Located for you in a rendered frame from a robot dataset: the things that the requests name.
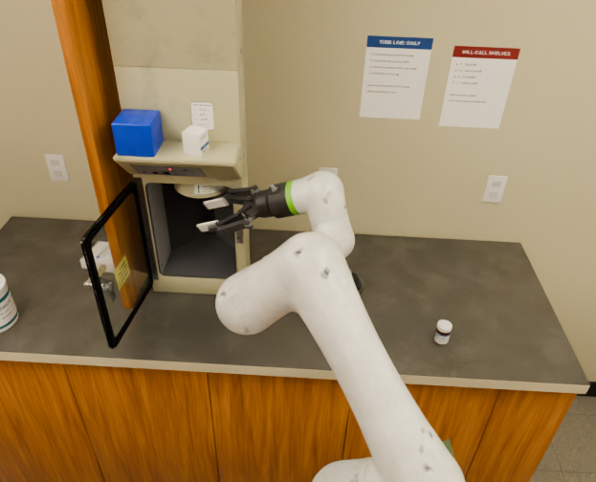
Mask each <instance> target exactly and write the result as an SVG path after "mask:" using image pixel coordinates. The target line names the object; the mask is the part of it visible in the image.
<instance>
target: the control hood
mask: <svg viewBox="0 0 596 482"><path fill-rule="evenodd" d="M113 160H114V161H115V162H116V163H117V164H119V165H120V166H121V167H122V168H123V169H125V170H126V171H127V172H128V173H129V174H139V173H138V172H137V171H136V170H135V169H134V168H133V167H131V166H130V164H132V165H152V166H172V167H191V168H201V169H202V171H203V172H204V174H205V175H206V177H204V178H223V179H240V178H241V176H242V168H241V144H239V143H221V142H209V149H208V150H207V151H206V152H205V153H204V154H203V155H202V156H195V155H190V154H185V153H184V147H183V142H182V141H164V142H163V143H162V145H161V147H160V148H159V150H158V152H157V154H156V155H155V157H136V156H118V155H117V153H116V154H115V156H114V157H113Z"/></svg>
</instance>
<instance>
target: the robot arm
mask: <svg viewBox="0 0 596 482"><path fill-rule="evenodd" d="M248 196H249V197H248ZM228 202H229V203H231V204H238V205H243V207H242V209H240V210H238V211H237V213H235V214H233V215H232V216H230V217H228V218H226V219H224V220H222V221H220V222H218V220H216V221H211V222H207V223H202V224H197V225H196V227H197V228H198V229H199V230H200V231H201V232H203V231H208V230H209V231H216V230H218V231H219V232H220V233H221V234H222V235H226V234H230V233H233V232H236V231H239V230H243V229H252V228H253V225H252V223H253V220H254V219H256V218H258V217H262V218H267V217H273V216H274V217H275V218H278V219H279V218H284V217H289V216H294V215H300V214H304V213H305V214H307V215H308V217H309V220H310V224H311V229H312V231H307V232H302V233H299V234H296V235H294V236H292V237H291V238H289V239H288V240H287V241H286V242H284V243H283V244H282V245H281V246H280V247H278V248H277V249H276V250H274V251H273V252H271V253H270V254H269V255H266V256H264V257H263V258H262V259H261V260H259V261H257V262H255V263H253V264H252V265H250V266H248V267H246V268H244V269H243V270H241V271H239V272H237V273H236V274H233V275H231V276H230V277H229V278H227V279H226V280H225V281H224V282H223V283H222V285H221V286H220V288H219V290H218V292H217V295H216V300H215V308H216V313H217V315H218V317H219V319H220V321H221V322H222V323H223V324H224V326H226V327H227V328H228V329H229V330H231V331H233V332H234V333H236V334H239V335H254V334H257V333H260V332H262V331H263V330H265V329H266V328H268V327H269V326H271V325H272V324H273V323H275V322H276V321H278V320H279V319H280V318H282V317H283V316H285V315H286V314H288V313H290V312H296V313H298V314H299V315H300V317H301V318H302V320H303V321H304V323H305V325H306V326H307V328H308V329H309V331H310V333H311V334H312V336H313V338H314V339H315V341H316V343H317V344H318V346H319V348H320V350H321V352H322V354H323V355H324V356H325V358H326V360H327V362H328V364H329V366H330V367H331V369H332V371H333V373H334V375H335V377H336V379H337V381H338V383H339V385H340V386H341V388H342V391H343V393H344V395H345V398H346V400H347V401H348V403H349V405H350V407H351V409H352V411H353V413H354V416H355V418H356V420H357V422H358V425H359V427H360V429H361V431H362V434H363V436H364V439H365V441H366V443H367V446H368V448H369V451H370V453H371V457H366V458H360V459H348V460H341V461H336V462H333V463H330V464H328V465H326V466H325V467H323V468H322V469H321V470H320V471H319V472H318V473H317V474H316V476H315V477H314V479H313V481H312V482H465V478H464V475H463V472H462V470H461V469H460V467H459V465H458V464H457V462H456V461H455V460H454V458H453V457H452V455H451V454H450V452H449V451H448V450H447V448H446V447H445V445H444V444H443V443H442V441H441V440H440V438H439V437H438V435H437V434H436V432H435V431H434V430H433V428H432V427H431V426H430V423H429V422H428V420H427V419H426V417H425V416H424V414H423V413H422V411H421V410H420V408H419V406H418V405H417V403H415V401H414V399H413V398H412V396H411V395H410V393H409V391H408V389H407V387H406V385H405V384H404V382H403V380H402V379H401V377H400V375H399V373H398V372H397V370H396V368H395V366H394V364H393V363H392V361H391V359H390V357H389V355H388V353H387V352H386V350H385V348H384V346H383V344H382V342H381V340H380V338H379V336H378V334H377V332H376V330H375V328H374V326H373V324H372V322H371V320H370V317H369V315H368V313H367V311H366V309H365V307H364V304H363V302H362V300H361V297H360V295H359V293H358V290H357V288H356V285H355V283H354V280H353V277H352V275H351V272H350V271H349V268H348V265H347V263H346V260H345V258H346V257H347V256H348V255H349V254H350V253H351V252H352V250H353V248H354V245H355V235H354V232H353V229H352V227H351V224H350V221H349V217H348V214H347V208H346V202H345V196H344V188H343V184H342V181H341V179H340V178H339V177H338V176H337V175H336V174H334V173H332V172H330V171H326V170H320V171H316V172H314V173H312V174H310V175H308V176H305V177H302V178H299V179H296V180H293V181H288V182H284V183H279V184H275V185H273V184H270V187H269V189H264V190H260V189H259V188H258V187H257V185H254V186H250V187H241V188H232V189H228V193H227V194H226V195H225V196H222V197H218V198H216V199H214V200H209V201H206V202H204V203H203V204H204V205H205V206H206V208H207V209H212V208H220V207H224V206H228V205H229V203H228ZM242 213H243V214H244V215H245V216H244V215H243V214H242Z"/></svg>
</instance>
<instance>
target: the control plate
mask: <svg viewBox="0 0 596 482"><path fill-rule="evenodd" d="M130 166H131V167H133V168H134V169H135V170H136V171H137V172H138V173H139V174H152V175H167V174H164V172H169V173H170V174H169V175H172V176H191V177H206V175H205V174H204V172H203V171H202V169H201V168H191V167H172V166H152V165H132V164H130ZM169 168H171V169H172V170H169ZM184 169H186V170H187V171H185V170H184ZM143 171H145V173H144V172H143ZM163 171H164V172H163ZM152 172H158V174H153V173H152ZM175 173H178V174H177V175H175ZM184 173H186V175H184ZM192 174H195V175H194V176H192Z"/></svg>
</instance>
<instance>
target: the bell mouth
mask: <svg viewBox="0 0 596 482"><path fill-rule="evenodd" d="M174 187H175V189H176V190H177V191H178V192H179V193H180V194H182V195H184V196H187V197H191V198H209V197H214V196H217V195H220V194H222V193H224V192H225V191H226V190H228V189H229V187H228V186H204V185H184V184H174Z"/></svg>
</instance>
